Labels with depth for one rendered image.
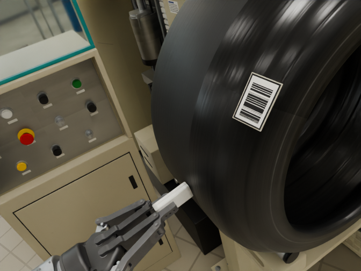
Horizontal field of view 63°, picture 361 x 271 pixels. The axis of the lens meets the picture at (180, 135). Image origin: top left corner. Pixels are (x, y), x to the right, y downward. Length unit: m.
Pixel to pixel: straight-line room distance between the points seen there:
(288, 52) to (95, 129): 0.92
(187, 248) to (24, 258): 1.11
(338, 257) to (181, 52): 1.53
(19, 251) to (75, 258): 1.92
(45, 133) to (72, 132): 0.09
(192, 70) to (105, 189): 0.92
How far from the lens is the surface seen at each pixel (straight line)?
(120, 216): 0.55
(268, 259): 0.79
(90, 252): 0.54
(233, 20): 0.42
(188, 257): 1.84
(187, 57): 0.46
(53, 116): 1.13
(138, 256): 0.50
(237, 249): 1.38
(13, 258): 2.42
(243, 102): 0.37
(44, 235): 1.36
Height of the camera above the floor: 1.56
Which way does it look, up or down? 36 degrees down
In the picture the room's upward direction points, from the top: 16 degrees counter-clockwise
